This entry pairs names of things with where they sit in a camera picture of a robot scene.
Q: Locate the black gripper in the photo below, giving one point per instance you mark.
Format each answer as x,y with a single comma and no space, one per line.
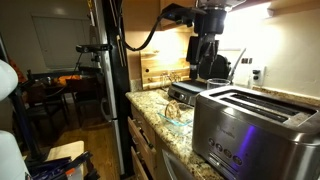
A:
210,23

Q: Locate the toasted bread slice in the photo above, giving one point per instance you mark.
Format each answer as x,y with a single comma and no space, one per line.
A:
173,110

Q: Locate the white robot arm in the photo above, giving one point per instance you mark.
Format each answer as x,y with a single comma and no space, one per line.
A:
7,80

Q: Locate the stainless steel toaster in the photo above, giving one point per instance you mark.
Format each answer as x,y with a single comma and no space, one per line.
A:
253,140

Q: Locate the clear glass tumbler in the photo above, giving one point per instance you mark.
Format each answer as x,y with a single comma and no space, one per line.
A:
218,83

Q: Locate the black panini grill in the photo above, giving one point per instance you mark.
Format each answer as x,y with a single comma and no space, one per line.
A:
186,90

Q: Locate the wooden cutting board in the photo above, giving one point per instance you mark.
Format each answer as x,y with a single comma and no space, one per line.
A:
156,66

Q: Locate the clear glass baking dish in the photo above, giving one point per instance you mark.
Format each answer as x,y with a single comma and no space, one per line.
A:
176,125

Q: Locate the black and steel refrigerator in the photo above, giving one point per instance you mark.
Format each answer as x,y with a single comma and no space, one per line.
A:
116,83

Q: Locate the wooden drawer cabinet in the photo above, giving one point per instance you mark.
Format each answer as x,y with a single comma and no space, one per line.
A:
143,146

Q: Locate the dark wooden chair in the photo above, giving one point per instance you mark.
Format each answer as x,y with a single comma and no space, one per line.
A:
35,100
83,87

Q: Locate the orange object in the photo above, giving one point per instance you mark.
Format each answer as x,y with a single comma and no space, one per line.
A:
69,80

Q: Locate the white panel door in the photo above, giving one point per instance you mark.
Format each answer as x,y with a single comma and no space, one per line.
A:
60,43

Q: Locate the dark wooden dining table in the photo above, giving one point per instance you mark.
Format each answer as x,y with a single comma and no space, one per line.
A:
40,75

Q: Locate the small wall plate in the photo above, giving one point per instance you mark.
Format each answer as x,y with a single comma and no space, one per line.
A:
246,60

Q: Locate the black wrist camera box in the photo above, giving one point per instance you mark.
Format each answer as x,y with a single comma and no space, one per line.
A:
181,15

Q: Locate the white wall outlet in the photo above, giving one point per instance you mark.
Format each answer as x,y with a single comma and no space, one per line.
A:
261,71

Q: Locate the black camera tripod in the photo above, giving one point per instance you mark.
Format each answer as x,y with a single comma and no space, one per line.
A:
96,60

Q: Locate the black stereo camera bar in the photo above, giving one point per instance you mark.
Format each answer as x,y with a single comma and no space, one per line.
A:
93,48

